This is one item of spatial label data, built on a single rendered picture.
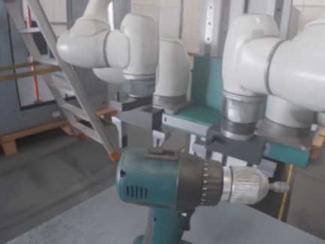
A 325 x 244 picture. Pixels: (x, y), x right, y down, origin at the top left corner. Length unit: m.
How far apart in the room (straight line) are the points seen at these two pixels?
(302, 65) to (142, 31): 0.36
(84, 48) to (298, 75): 0.48
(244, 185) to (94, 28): 0.51
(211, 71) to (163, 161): 0.71
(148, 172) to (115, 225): 0.27
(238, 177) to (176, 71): 0.63
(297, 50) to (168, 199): 0.28
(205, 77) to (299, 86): 0.61
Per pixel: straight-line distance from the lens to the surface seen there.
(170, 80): 0.83
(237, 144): 0.49
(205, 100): 0.94
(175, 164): 0.23
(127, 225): 0.48
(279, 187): 0.28
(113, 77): 0.90
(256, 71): 0.40
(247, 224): 0.51
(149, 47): 0.55
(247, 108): 0.44
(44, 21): 1.45
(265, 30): 0.43
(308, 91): 0.35
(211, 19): 0.95
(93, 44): 0.59
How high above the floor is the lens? 1.00
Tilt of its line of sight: 22 degrees down
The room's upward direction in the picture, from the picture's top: 3 degrees clockwise
